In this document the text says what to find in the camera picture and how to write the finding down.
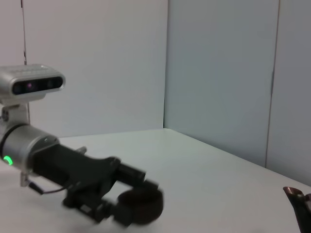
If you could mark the silver camera mount bracket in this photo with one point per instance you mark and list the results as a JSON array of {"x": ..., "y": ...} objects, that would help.
[{"x": 15, "y": 114}]

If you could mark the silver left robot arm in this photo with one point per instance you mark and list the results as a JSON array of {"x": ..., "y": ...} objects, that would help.
[{"x": 22, "y": 143}]

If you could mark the black round teapot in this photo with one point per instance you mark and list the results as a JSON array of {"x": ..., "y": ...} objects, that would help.
[{"x": 295, "y": 201}]

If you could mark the small dark teacup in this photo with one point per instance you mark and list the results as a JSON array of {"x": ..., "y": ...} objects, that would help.
[{"x": 143, "y": 205}]

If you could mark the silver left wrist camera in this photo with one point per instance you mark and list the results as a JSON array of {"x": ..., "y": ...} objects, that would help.
[{"x": 31, "y": 81}]

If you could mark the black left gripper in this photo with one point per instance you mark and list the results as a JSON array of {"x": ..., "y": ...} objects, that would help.
[{"x": 73, "y": 167}]

